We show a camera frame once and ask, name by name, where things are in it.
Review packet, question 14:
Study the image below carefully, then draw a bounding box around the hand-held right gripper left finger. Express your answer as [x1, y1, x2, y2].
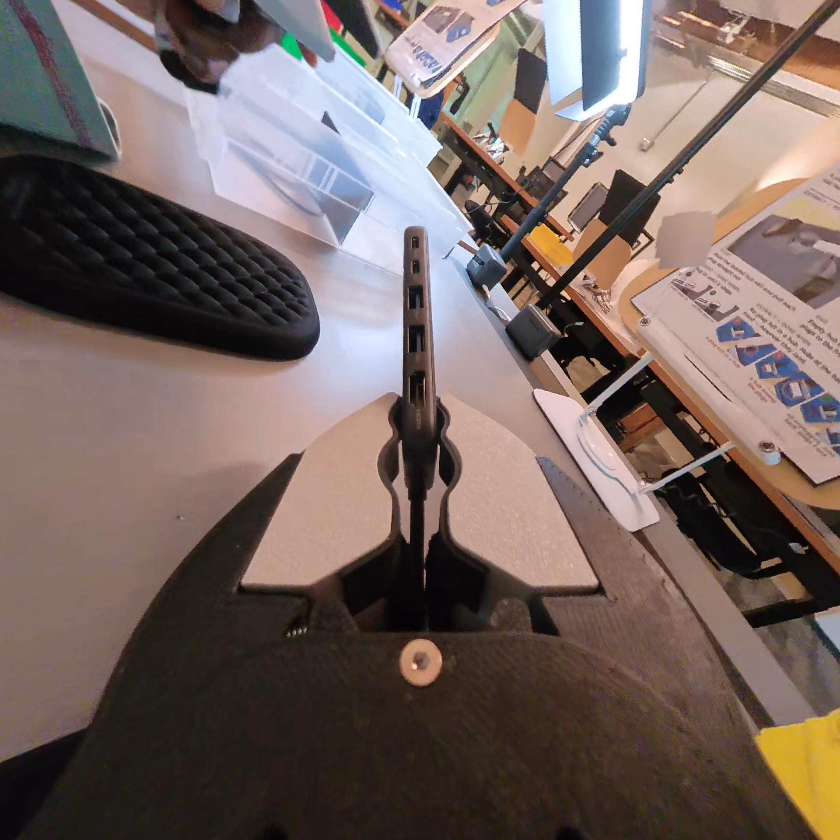
[239, 392, 404, 589]

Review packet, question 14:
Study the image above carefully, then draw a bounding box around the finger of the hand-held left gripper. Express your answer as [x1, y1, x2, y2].
[252, 0, 337, 61]

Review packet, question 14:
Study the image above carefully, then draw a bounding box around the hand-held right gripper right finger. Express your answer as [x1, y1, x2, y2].
[436, 392, 601, 597]

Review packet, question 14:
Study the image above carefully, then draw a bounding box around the slim dark grey usb hub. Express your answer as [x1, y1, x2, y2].
[395, 225, 441, 500]

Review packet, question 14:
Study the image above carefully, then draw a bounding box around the white document stand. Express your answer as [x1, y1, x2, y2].
[533, 351, 737, 534]

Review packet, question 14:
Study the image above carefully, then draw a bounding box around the clear plastic bin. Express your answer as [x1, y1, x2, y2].
[217, 42, 442, 165]
[197, 92, 475, 265]

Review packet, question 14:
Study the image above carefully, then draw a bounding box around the printed instruction sheet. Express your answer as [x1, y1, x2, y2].
[631, 167, 840, 488]
[384, 0, 529, 91]

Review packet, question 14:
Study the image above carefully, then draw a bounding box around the grey table clamp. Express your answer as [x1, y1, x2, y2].
[466, 244, 509, 291]
[507, 303, 563, 361]

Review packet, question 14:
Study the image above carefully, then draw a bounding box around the wood edged desk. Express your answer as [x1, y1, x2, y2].
[436, 112, 840, 559]

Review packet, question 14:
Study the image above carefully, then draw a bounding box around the black quilted pad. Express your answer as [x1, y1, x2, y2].
[0, 156, 321, 362]

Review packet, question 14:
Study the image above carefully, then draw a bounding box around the led panel light on stand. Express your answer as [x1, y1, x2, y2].
[499, 0, 652, 263]

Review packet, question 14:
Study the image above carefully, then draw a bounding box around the yellow plastic bin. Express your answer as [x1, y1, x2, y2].
[755, 712, 840, 840]

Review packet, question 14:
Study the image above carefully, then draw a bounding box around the long black pole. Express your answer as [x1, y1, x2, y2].
[537, 0, 840, 309]

